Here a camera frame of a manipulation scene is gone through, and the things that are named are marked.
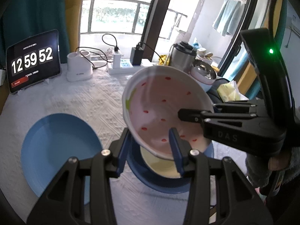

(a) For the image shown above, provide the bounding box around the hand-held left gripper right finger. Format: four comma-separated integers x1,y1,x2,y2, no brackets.
168,127,273,225

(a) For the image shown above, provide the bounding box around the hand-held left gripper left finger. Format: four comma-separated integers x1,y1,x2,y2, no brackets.
28,129,135,225

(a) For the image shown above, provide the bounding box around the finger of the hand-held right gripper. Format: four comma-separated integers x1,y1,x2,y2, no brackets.
212,99,260,114
178,108,260,143

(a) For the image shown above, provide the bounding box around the beige bowl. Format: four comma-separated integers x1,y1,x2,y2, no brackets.
140,145,188,178

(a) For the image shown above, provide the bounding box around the large blue bowl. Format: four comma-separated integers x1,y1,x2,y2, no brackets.
127,141,215,194

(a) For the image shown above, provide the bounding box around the pink strawberry print bowl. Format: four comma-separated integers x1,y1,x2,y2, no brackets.
122,66,215,161

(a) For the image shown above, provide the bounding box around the blue plate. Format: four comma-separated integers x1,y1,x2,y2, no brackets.
21,113,104,204

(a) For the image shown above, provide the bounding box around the person's right forearm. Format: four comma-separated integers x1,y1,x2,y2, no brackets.
245,150,300,190

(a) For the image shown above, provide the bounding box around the person's right hand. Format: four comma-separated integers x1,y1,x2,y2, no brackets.
268,149,292,171

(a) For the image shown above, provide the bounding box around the yellow tissue pack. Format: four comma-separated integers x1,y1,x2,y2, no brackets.
217,81,249,102

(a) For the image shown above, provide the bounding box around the grey fabric bag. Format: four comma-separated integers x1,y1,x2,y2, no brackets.
206,78,235,104

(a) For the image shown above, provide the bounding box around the stainless steel bowl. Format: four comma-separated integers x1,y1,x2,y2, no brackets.
193,59,217,80

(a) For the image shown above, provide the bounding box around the white basket with clutter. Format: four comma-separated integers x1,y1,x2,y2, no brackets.
196,37,222,72

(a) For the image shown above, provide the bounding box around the stainless steel pot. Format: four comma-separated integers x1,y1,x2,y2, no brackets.
169,42,197,72

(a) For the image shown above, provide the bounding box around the white air conditioner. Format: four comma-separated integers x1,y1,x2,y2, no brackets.
289,16,300,36

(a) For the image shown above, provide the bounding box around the yellow curtain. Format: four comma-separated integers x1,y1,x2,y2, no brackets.
63,0,83,62
234,0,286,99

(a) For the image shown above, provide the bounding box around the white power strip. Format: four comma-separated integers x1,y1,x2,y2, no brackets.
106,60,157,75

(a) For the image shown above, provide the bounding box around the hanging light blue towel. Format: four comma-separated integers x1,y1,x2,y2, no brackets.
212,0,245,37

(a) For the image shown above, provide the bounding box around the white lamp base holder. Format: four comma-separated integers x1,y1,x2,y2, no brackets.
66,51,93,82

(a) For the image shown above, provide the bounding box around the white charger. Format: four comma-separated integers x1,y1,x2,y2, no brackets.
113,50,122,69

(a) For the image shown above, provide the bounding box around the black charger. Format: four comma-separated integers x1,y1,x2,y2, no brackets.
130,47,143,65

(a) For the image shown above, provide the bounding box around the black tablet with clock display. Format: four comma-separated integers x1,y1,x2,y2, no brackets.
6,29,62,94

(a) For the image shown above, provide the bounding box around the cardboard box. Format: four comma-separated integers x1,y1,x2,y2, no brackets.
0,84,11,115

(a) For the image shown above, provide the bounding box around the balcony railing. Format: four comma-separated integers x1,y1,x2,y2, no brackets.
80,0,188,39

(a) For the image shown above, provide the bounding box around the teal curtain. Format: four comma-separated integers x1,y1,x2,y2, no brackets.
0,0,71,64

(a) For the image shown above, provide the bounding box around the black sliding door frame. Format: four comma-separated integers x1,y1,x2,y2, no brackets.
220,0,260,80

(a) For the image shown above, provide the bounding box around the black lamp cable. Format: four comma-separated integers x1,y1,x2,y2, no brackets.
75,47,113,70

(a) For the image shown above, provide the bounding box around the black charger cable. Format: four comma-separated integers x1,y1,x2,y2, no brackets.
102,33,120,52
137,42,164,62

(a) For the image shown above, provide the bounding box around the black window frame post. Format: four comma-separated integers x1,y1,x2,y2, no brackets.
141,0,184,62

